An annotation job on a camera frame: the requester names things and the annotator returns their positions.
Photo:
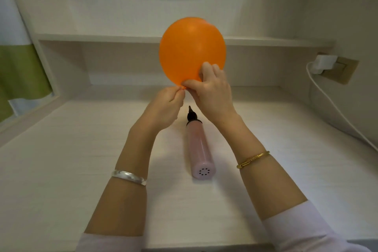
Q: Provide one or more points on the person's left hand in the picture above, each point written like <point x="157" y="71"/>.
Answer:
<point x="161" y="111"/>

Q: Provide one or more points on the person's right hand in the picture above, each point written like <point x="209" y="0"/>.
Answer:
<point x="212" y="98"/>

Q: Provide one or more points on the pink black balloon pump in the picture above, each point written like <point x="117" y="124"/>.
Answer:
<point x="200" y="148"/>

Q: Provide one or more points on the orange balloon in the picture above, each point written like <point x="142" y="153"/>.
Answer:
<point x="189" y="48"/>

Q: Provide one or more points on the person's left forearm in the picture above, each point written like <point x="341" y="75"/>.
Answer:
<point x="124" y="184"/>

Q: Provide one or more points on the person's right forearm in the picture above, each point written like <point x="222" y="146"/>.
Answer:
<point x="260" y="166"/>

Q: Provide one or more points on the cream wooden shelf board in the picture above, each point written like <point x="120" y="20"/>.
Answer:
<point x="265" y="41"/>

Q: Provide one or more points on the white power adapter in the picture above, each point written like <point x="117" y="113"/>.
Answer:
<point x="325" y="62"/>

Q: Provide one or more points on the pale pink left sleeve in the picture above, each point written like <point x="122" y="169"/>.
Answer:
<point x="109" y="243"/>

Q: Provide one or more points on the pale pink sleeve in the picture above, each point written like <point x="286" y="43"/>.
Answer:
<point x="109" y="243"/>
<point x="307" y="231"/>

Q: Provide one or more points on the green and white curtain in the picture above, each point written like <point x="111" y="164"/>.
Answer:
<point x="20" y="71"/>

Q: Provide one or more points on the pale pink right sleeve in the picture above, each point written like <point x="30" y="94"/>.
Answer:
<point x="307" y="231"/>

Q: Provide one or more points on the beige wall socket plate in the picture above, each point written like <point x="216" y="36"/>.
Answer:
<point x="348" y="70"/>

